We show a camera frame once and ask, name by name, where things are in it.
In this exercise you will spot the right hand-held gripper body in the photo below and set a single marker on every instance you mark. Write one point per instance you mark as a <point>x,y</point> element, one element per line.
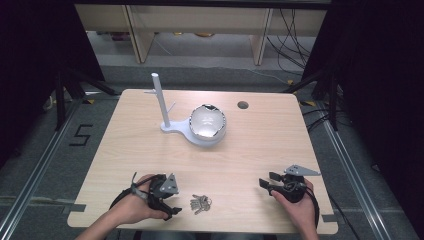
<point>293,191</point>

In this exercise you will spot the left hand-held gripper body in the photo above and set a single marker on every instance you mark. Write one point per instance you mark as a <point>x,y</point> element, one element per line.
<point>168,186</point>

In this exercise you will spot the person's right hand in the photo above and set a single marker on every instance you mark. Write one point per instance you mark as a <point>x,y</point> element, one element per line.
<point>305,211</point>

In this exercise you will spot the person's left hand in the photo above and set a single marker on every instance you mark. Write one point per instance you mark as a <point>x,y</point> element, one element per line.
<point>133,208</point>

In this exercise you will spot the bunch of metal keys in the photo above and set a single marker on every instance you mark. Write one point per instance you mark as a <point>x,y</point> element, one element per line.
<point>200,204</point>

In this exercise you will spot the silver-rimmed white bowl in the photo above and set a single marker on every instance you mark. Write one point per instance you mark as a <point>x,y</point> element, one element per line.
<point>207,121</point>

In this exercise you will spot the white key stand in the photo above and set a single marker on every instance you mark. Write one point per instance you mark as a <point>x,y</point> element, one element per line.
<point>161,100</point>

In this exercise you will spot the black metal stand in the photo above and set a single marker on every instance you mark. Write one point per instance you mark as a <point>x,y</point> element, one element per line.
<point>75,88</point>
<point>328,93</point>

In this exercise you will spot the dark curtain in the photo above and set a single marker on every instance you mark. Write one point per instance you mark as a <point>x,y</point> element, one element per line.
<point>36,60</point>
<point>383,83</point>

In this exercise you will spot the light wooden shelf unit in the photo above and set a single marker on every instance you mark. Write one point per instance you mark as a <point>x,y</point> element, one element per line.
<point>200,18</point>

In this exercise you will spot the aluminium floor rail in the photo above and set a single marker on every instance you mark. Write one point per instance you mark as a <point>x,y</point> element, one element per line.
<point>36,170</point>
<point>356,180</point>

